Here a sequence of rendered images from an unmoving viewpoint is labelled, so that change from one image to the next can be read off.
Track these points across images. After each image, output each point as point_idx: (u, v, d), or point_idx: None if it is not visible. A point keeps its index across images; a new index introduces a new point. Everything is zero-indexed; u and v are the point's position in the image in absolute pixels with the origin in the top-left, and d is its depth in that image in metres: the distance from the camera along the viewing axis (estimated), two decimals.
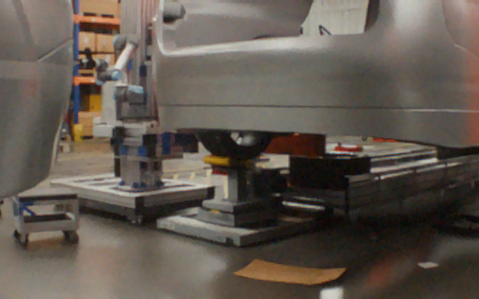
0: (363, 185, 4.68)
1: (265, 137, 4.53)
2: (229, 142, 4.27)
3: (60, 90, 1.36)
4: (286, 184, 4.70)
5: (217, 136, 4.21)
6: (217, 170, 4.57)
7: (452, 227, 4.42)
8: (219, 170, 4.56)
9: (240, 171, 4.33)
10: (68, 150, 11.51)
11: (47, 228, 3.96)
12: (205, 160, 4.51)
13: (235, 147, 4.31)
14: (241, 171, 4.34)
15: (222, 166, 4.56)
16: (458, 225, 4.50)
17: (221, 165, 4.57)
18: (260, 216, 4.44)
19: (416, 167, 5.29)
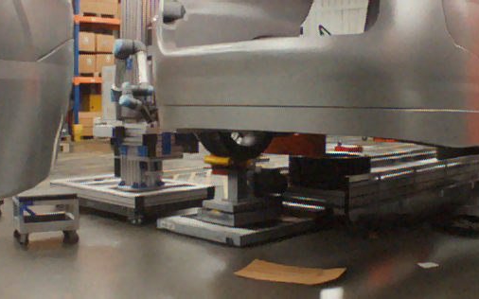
0: (363, 185, 4.68)
1: (265, 137, 4.53)
2: (229, 142, 4.27)
3: (60, 90, 1.36)
4: (286, 184, 4.70)
5: (217, 136, 4.21)
6: (217, 170, 4.57)
7: (452, 227, 4.42)
8: (219, 170, 4.56)
9: (240, 171, 4.33)
10: (68, 150, 11.51)
11: (47, 228, 3.96)
12: (205, 160, 4.51)
13: (235, 147, 4.31)
14: (241, 171, 4.34)
15: (222, 166, 4.56)
16: (458, 225, 4.50)
17: (221, 165, 4.57)
18: (260, 216, 4.44)
19: (416, 167, 5.29)
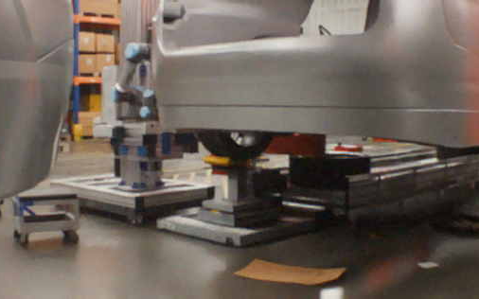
0: (363, 185, 4.68)
1: (265, 137, 4.53)
2: (229, 142, 4.27)
3: (60, 90, 1.36)
4: (286, 184, 4.70)
5: (217, 136, 4.21)
6: (217, 170, 4.57)
7: (452, 227, 4.42)
8: (219, 170, 4.56)
9: (240, 171, 4.33)
10: (68, 150, 11.51)
11: (47, 228, 3.96)
12: (205, 160, 4.51)
13: (235, 147, 4.31)
14: (241, 171, 4.34)
15: (222, 166, 4.56)
16: (458, 225, 4.50)
17: (221, 165, 4.57)
18: (260, 216, 4.44)
19: (416, 167, 5.29)
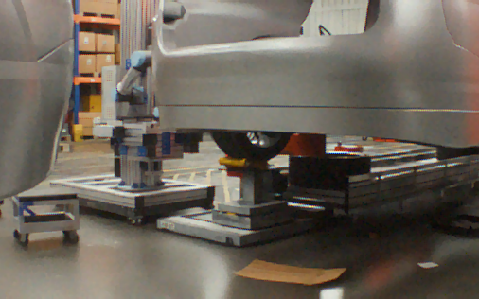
0: (363, 185, 4.68)
1: (281, 138, 4.42)
2: (246, 143, 4.16)
3: (60, 90, 1.36)
4: (286, 184, 4.70)
5: (234, 137, 4.11)
6: (232, 172, 4.47)
7: (452, 227, 4.42)
8: (234, 172, 4.46)
9: (257, 173, 4.23)
10: (68, 150, 11.51)
11: (47, 228, 3.96)
12: (221, 162, 4.40)
13: (252, 148, 4.20)
14: (258, 173, 4.24)
15: (238, 167, 4.46)
16: (458, 225, 4.50)
17: (236, 167, 4.46)
18: (277, 219, 4.34)
19: (416, 167, 5.29)
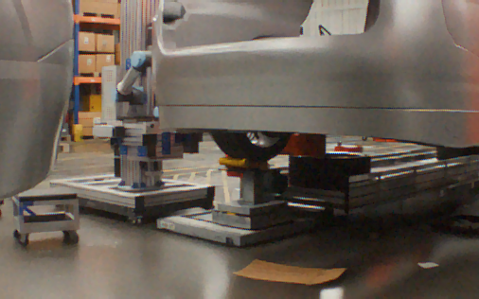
0: (363, 185, 4.68)
1: (281, 138, 4.42)
2: (246, 143, 4.16)
3: (60, 90, 1.36)
4: (286, 184, 4.70)
5: (234, 137, 4.11)
6: (232, 172, 4.47)
7: (452, 227, 4.42)
8: (234, 172, 4.46)
9: (257, 173, 4.23)
10: (68, 150, 11.51)
11: (47, 228, 3.96)
12: (221, 162, 4.40)
13: (252, 148, 4.20)
14: (258, 173, 4.24)
15: (238, 167, 4.46)
16: (458, 225, 4.50)
17: (236, 167, 4.46)
18: (277, 219, 4.34)
19: (416, 167, 5.29)
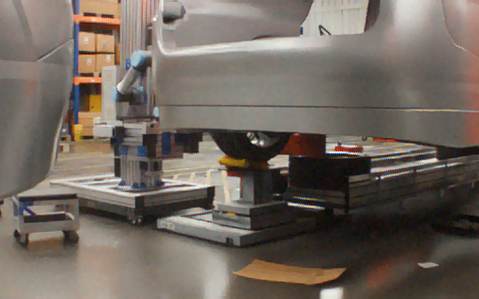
0: (363, 185, 4.68)
1: (281, 138, 4.42)
2: (246, 143, 4.16)
3: (60, 90, 1.36)
4: (286, 184, 4.70)
5: (234, 137, 4.11)
6: (232, 172, 4.47)
7: (452, 227, 4.42)
8: (234, 172, 4.46)
9: (257, 173, 4.23)
10: (68, 150, 11.51)
11: (47, 228, 3.96)
12: (221, 162, 4.40)
13: (252, 148, 4.21)
14: (258, 173, 4.24)
15: (238, 167, 4.46)
16: (458, 225, 4.50)
17: (236, 167, 4.46)
18: (277, 219, 4.34)
19: (416, 167, 5.29)
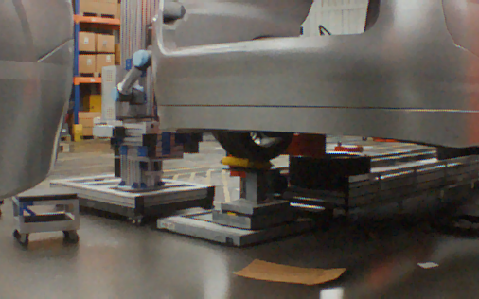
0: (363, 185, 4.68)
1: (284, 138, 4.45)
2: (249, 143, 4.19)
3: (60, 90, 1.36)
4: (286, 184, 4.70)
5: (238, 137, 4.13)
6: (235, 171, 4.49)
7: (452, 227, 4.42)
8: (237, 171, 4.48)
9: (260, 172, 4.25)
10: (68, 150, 11.51)
11: (47, 228, 3.96)
12: (223, 161, 4.42)
13: (255, 148, 4.23)
14: (261, 173, 4.26)
15: (241, 167, 4.48)
16: (458, 225, 4.50)
17: (239, 167, 4.49)
18: (277, 219, 4.34)
19: (416, 167, 5.29)
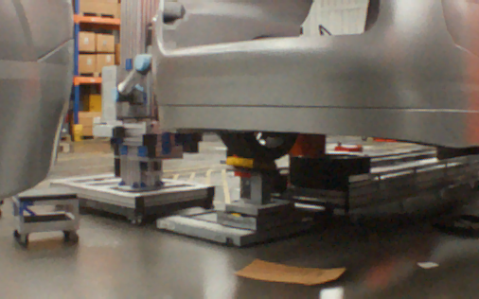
0: (363, 185, 4.68)
1: (290, 138, 4.41)
2: (255, 143, 4.15)
3: (60, 90, 1.36)
4: (286, 184, 4.70)
5: (242, 137, 4.09)
6: (239, 172, 4.46)
7: (452, 227, 4.42)
8: (241, 172, 4.45)
9: (265, 173, 4.22)
10: (68, 150, 11.51)
11: (47, 228, 3.96)
12: (228, 162, 4.39)
13: (259, 148, 4.19)
14: (266, 173, 4.23)
15: (245, 167, 4.45)
16: (458, 225, 4.50)
17: (243, 167, 4.45)
18: (282, 219, 4.31)
19: (416, 167, 5.29)
